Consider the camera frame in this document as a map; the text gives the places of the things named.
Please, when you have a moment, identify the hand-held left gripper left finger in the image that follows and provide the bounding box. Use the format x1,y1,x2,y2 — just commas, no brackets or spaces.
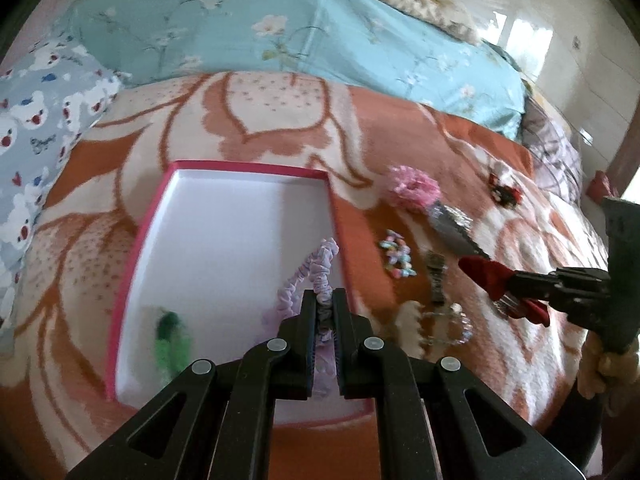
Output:
65,287,321,480

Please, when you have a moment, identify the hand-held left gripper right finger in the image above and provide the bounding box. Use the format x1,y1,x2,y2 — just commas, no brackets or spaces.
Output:
332,287,586,480

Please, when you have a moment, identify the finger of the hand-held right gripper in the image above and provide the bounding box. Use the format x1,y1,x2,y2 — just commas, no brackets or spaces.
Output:
510,267,610,293
535,291,610,325

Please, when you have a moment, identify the beige claw hair clip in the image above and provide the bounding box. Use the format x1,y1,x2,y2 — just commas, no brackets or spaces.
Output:
395,300,427,357

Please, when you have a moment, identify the red bow hair clip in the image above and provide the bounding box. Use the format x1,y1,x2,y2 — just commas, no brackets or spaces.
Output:
457,255,551,329

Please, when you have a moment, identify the purple ruffled hair band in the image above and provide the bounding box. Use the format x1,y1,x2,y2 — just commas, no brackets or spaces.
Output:
262,237,346,396

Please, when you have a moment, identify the clear crystal bead bracelet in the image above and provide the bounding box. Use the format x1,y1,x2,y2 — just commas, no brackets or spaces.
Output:
420,302,476,347

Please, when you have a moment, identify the silver pearl crown comb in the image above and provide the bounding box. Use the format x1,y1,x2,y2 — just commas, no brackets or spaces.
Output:
427,200,492,261

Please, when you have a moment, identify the green leaf hair clip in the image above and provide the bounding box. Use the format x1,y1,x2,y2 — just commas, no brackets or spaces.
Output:
152,310,194,376

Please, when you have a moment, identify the pink cardboard box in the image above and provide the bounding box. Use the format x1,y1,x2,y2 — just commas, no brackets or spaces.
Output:
105,160,377,427

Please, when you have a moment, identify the pink flower hair tie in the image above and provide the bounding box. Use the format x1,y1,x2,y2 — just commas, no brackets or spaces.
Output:
382,165,443,209

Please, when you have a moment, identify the person's right forearm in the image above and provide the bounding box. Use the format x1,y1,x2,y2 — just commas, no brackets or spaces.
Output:
600,400,640,480

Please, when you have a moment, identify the person's right hand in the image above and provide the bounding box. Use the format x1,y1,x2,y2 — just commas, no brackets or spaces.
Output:
577,334,640,417

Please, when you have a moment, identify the red cloth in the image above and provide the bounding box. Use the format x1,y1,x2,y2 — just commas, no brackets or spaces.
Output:
587,170,621,204

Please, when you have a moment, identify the dark metal wristwatch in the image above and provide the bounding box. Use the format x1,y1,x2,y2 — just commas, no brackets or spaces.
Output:
424,251,449,307

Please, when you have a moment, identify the red and black hair clip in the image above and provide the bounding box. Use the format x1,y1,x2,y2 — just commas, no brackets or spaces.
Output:
487,172,522,207

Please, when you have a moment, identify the plaid cloth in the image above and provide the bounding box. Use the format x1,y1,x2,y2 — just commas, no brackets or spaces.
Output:
520,95,584,202

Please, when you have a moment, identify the orange and cream blanket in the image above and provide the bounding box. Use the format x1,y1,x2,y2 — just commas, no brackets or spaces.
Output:
0,71,612,480

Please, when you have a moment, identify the blue floral quilt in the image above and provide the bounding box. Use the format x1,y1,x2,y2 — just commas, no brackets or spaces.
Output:
55,0,527,142

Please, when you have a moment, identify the grey bear print pillow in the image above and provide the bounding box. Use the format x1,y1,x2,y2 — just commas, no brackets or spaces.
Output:
0,35,124,332

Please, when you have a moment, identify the pastel bead bracelet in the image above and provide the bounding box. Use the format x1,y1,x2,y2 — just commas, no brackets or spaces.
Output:
377,229,418,281

